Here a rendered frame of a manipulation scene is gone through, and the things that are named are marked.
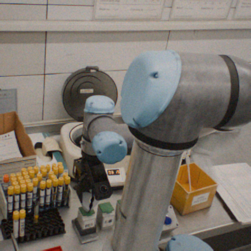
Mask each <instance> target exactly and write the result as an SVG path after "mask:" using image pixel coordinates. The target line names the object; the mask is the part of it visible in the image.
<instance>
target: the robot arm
mask: <svg viewBox="0 0 251 251"><path fill-rule="evenodd" d="M120 96H121V97H122V99H121V101H120V112H121V115H122V119H123V121H124V122H125V123H126V124H127V125H117V124H116V122H115V120H114V118H113V113H114V102H113V100H111V99H110V98H108V97H106V96H92V97H89V98H87V99H86V102H85V109H84V112H85V114H84V120H83V130H82V141H80V144H81V155H82V157H80V158H79V159H74V162H73V176H74V178H75V179H76V180H77V183H78V182H79V183H78V186H77V187H76V193H77V196H78V198H79V200H80V203H81V205H82V207H83V209H84V210H85V211H86V212H91V211H92V210H93V208H94V207H95V206H96V205H97V204H98V203H99V202H100V200H104V199H108V198H110V196H111V195H112V194H113V191H112V189H111V186H110V183H109V178H108V174H107V172H106V170H105V167H104V164H103V163H105V164H108V165H113V164H115V163H117V162H121V161H122V160H123V159H124V158H125V156H131V158H130V161H129V165H128V171H127V175H126V178H125V183H124V188H123V193H122V198H121V202H120V206H119V211H118V216H117V221H116V224H115V229H114V234H113V235H111V236H109V237H108V238H107V239H106V241H105V242H104V245H103V248H102V251H213V249H212V248H211V247H210V246H209V245H208V244H207V243H205V242H203V241H202V240H201V239H199V238H197V237H195V236H194V235H190V234H178V235H174V236H173V237H172V238H171V239H170V240H169V241H168V242H167V245H166V247H157V246H158V243H159V239H160V236H161V232H162V228H163V225H164V222H165V219H166V215H167V212H168V208H169V205H170V199H171V195H172V193H173V189H174V185H175V182H176V179H177V176H178V172H179V169H180V165H181V163H182V159H183V155H184V152H185V151H187V150H190V149H192V148H193V147H194V146H195V145H196V143H197V141H198V138H200V137H203V136H205V135H207V134H210V133H212V132H214V131H220V132H228V131H232V130H234V129H237V128H239V127H242V126H244V125H246V124H248V123H250V122H251V64H250V63H248V62H247V61H246V60H244V59H242V58H239V57H236V56H232V55H217V54H204V53H191V52H175V51H173V50H163V51H154V50H149V51H145V52H142V53H140V54H139V55H138V56H137V57H135V59H134V60H133V61H132V63H131V64H130V66H129V68H128V70H127V72H126V74H125V76H124V80H123V84H122V89H121V93H120ZM79 160H80V161H79ZM75 167H76V173H75ZM90 197H91V203H90V202H89V199H90Z"/></svg>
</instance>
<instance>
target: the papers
mask: <svg viewBox="0 0 251 251"><path fill-rule="evenodd" d="M215 169H216V174H217V178H218V180H219V183H220V186H221V187H219V189H217V190H216V192H217V193H218V195H219V196H220V197H221V198H222V200H223V201H224V202H225V204H226V205H227V206H228V208H229V209H230V211H231V212H232V213H233V214H234V216H235V217H236V218H237V219H238V220H239V221H240V223H241V224H242V225H243V224H251V167H250V166H249V165H248V164H247V163H241V164H225V165H216V166H215Z"/></svg>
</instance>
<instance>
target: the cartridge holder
mask: <svg viewBox="0 0 251 251"><path fill-rule="evenodd" d="M71 223H72V225H73V227H74V228H75V231H76V233H77V235H78V237H79V239H80V241H81V243H86V242H89V241H93V240H96V239H98V238H99V236H98V234H97V232H96V229H97V226H96V224H95V226H94V227H90V228H87V229H82V228H81V226H80V224H79V222H78V220H77V217H76V218H75V219H72V221H71Z"/></svg>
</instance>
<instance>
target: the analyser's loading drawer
mask: <svg viewBox="0 0 251 251"><path fill-rule="evenodd" d="M0 251H20V250H19V248H18V245H17V241H16V238H15V235H14V233H11V238H10V239H6V240H4V241H0Z"/></svg>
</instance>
